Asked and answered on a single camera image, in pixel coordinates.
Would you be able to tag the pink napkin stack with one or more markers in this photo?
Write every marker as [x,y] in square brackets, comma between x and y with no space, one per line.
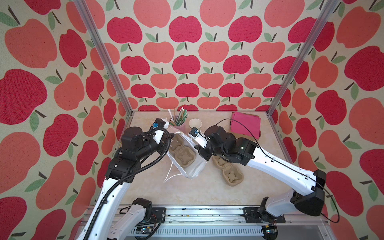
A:
[246,124]

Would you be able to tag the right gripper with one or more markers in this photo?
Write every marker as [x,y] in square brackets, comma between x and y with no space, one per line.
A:
[200,149]

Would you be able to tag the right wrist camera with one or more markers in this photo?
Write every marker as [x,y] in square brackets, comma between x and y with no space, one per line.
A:
[198,137]

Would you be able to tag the pink straw holder cup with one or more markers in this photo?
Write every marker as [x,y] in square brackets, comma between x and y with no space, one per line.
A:
[182,127]

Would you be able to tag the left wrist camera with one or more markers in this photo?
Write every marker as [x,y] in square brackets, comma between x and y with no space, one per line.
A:
[157,125]

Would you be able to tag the single cardboard cup carrier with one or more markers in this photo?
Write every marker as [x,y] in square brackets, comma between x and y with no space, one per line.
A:
[183,154]

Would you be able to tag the frame post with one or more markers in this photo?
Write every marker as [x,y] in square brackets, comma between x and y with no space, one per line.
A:
[319,24]
[90,24]

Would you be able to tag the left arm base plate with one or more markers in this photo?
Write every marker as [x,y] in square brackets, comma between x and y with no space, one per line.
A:
[157,215]

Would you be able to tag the stack of white paper cups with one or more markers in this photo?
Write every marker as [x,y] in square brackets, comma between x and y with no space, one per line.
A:
[195,125]

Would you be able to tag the left frame post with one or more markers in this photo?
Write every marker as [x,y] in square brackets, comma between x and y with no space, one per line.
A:
[90,24]

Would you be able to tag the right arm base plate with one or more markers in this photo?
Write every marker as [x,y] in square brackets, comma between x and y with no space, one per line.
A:
[256,216]

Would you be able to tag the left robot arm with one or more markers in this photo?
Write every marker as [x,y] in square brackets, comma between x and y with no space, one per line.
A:
[119,176]

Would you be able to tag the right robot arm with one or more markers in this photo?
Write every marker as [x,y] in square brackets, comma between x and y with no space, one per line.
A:
[307,194]

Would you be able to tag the right frame post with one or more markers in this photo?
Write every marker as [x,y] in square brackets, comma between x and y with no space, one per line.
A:
[319,24]

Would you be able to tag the cardboard cup carrier stack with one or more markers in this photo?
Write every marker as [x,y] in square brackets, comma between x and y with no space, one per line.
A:
[232,175]

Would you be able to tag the white patterned gift bag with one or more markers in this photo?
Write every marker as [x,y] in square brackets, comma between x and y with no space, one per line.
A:
[193,170]

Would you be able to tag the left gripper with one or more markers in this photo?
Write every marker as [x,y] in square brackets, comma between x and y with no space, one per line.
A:
[164,142]

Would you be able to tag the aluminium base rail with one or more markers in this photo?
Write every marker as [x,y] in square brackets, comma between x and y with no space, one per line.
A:
[226,221]

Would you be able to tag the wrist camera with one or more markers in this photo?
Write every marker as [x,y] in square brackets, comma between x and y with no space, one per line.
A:
[157,125]
[198,137]

